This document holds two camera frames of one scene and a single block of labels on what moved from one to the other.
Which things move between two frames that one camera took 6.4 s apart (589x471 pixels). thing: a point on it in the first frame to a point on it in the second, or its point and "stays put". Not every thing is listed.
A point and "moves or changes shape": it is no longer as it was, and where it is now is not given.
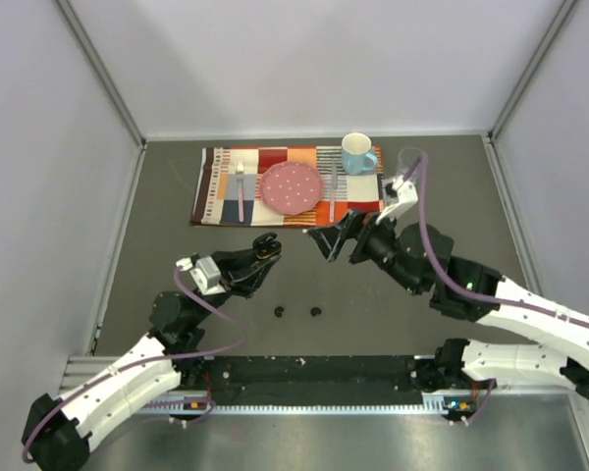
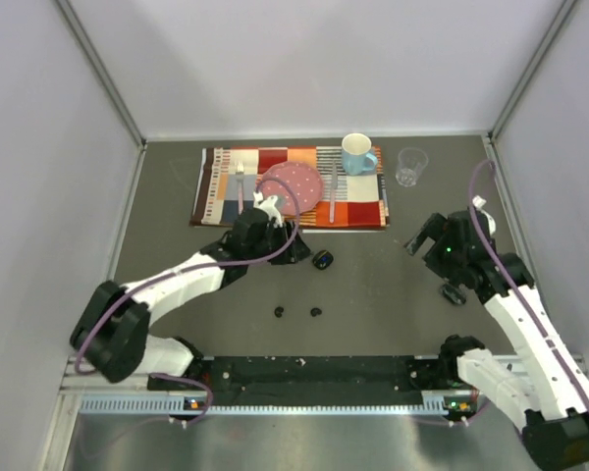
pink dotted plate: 292,187 stays put
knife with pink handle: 333,190 stays put
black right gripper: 355,224 to 437,228
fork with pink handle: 240,172 stays put
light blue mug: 355,155 stays put
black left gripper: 240,272 to 297,251
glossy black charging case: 266,245 moves or changes shape
